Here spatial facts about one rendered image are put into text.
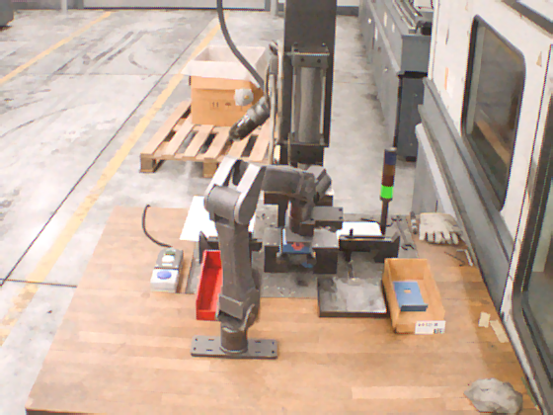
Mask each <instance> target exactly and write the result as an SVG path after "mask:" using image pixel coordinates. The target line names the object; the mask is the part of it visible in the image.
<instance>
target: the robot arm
mask: <svg viewBox="0 0 553 415"><path fill-rule="evenodd" d="M233 167H235V169H234V172H233V177H232V184H233V186H238V187H237V189H234V188H231V187H228V185H229V181H230V177H231V173H232V169H233ZM331 185H332V180H331V178H330V176H329V175H328V174H327V173H326V168H324V167H322V166H318V165H315V164H312V165H311V166H310V167H309V168H308V170H307V171H304V170H300V169H298V168H294V167H291V166H287V165H281V164H279V165H278V166H276V165H270V164H263V163H257V162H252V161H243V159H240V158H237V157H234V156H229V155H226V156H225V157H224V160H223V161H222V163H221V164H220V166H219V168H218V169H217V171H216V173H215V175H214V177H213V179H212V180H211V182H210V184H209V186H208V188H206V190H205V192H204V195H203V198H202V206H203V209H204V210H205V211H208V218H209V220H210V221H213V222H214V228H215V230H216V233H217V236H218V240H219V246H220V256H221V264H222V287H221V292H219V293H218V294H217V296H218V300H217V303H216V306H217V307H216V313H215V316H214V319H216V320H218V321H219V322H220V323H219V324H220V337H211V336H200V335H195V336H194V337H193V340H192V343H191V348H190V355H191V356H192V357H210V358H226V359H241V360H272V361H273V360H275V359H276V358H277V340H276V339H274V338H248V329H249V328H250V327H251V326H253V325H254V320H255V317H256V314H257V311H258V308H259V291H258V290H257V289H255V284H254V282H253V280H252V276H251V270H250V259H249V246H248V231H249V225H250V221H251V219H252V218H253V216H254V214H255V212H256V210H257V206H258V202H259V198H260V194H261V191H273V192H280V193H281V194H284V195H287V196H289V206H288V209H287V210H286V213H285V237H284V239H285V243H286V244H291V245H292V247H293V248H294V249H295V250H300V249H301V248H302V247H303V246H312V243H313V236H314V228H315V222H319V224H320V226H321V227H323V228H325V229H326V230H328V231H330V232H332V233H336V232H338V231H339V230H343V225H344V208H343V207H315V203H316V202H319V201H320V199H321V198H322V197H323V196H324V194H325V193H326V191H327V189H328V188H329V187H330V186H331ZM313 202H314V203H313ZM296 244H299V245H296Z"/></svg>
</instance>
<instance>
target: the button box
mask: <svg viewBox="0 0 553 415"><path fill-rule="evenodd" d="M147 208H150V205H146V206H145V208H144V211H143V213H142V219H141V225H142V228H143V231H144V233H145V234H146V235H147V236H148V237H149V239H150V240H152V241H153V242H155V243H156V244H158V245H161V246H163V247H167V248H170V249H171V250H174V251H175V255H174V256H173V257H174V261H173V262H170V263H165V262H164V261H163V257H164V256H165V255H164V252H165V251H166V250H169V249H166V248H160V251H159V254H158V257H157V260H156V263H155V266H154V269H161V270H178V275H180V271H181V268H182V265H183V261H184V250H182V249H174V247H173V246H172V245H168V244H165V243H161V242H159V241H157V240H156V239H154V238H153V237H152V236H151V235H149V233H148V231H147V230H146V228H145V223H144V220H145V214H146V211H147Z"/></svg>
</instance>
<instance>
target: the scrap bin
mask: <svg viewBox="0 0 553 415"><path fill-rule="evenodd" d="M203 253H204V256H203V261H202V266H201V271H200V275H199V280H198V285H197V298H196V320H202V321H218V320H216V319H214V316H215V313H216V307H217V306H216V303H217V300H218V296H217V294H218V293H219V292H221V287H222V264H221V256H220V250H204V252H203Z"/></svg>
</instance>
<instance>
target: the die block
mask: <svg viewBox="0 0 553 415"><path fill-rule="evenodd" d="M277 253H279V249H265V248H264V273H287V262H288V254H291V255H306V253H292V252H286V263H279V264H278V263H277ZM312 253H313V254H315V255H316V264H315V265H312V266H313V274H322V275H337V270H338V258H339V251H326V250H312Z"/></svg>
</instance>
